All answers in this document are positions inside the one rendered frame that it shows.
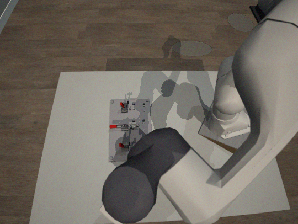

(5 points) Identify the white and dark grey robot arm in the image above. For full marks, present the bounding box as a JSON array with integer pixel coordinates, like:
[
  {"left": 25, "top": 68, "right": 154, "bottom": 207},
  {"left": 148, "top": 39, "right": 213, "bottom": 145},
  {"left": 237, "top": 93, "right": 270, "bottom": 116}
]
[{"left": 100, "top": 0, "right": 298, "bottom": 224}]

